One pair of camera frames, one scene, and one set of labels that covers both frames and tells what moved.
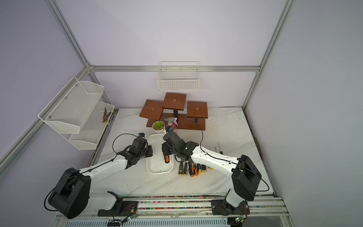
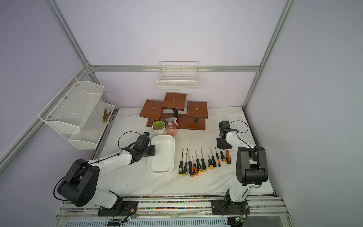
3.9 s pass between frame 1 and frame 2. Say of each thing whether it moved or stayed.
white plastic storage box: stayed
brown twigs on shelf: stayed
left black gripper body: stayed
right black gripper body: moved
